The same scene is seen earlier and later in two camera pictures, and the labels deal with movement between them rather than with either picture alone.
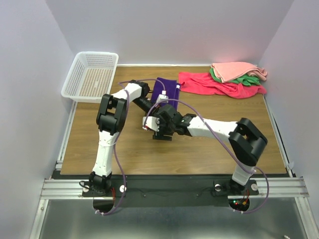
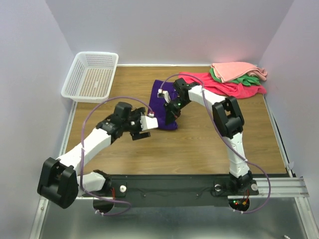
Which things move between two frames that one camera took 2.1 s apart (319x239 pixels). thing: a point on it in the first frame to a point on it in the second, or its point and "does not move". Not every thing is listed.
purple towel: (166, 91) does not move
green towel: (245, 79) does not move
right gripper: (161, 134) to (171, 114)
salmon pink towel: (230, 70) does not move
